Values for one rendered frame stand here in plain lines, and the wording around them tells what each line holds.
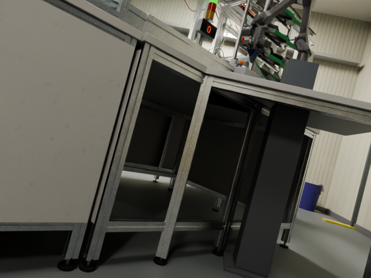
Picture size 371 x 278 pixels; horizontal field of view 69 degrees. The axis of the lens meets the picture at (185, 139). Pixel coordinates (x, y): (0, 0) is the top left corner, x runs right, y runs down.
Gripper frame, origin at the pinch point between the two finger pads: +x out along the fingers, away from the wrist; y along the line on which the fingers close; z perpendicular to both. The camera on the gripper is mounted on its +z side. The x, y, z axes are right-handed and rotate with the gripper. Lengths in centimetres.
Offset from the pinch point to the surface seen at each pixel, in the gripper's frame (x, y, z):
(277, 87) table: 26, -24, 36
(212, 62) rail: 17.5, -34.5, 5.7
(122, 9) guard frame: 19, -84, 9
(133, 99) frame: 47, -73, 12
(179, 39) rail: 16, -55, 5
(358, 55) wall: -175, 390, -91
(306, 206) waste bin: 104, 332, -90
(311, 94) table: 26, -16, 46
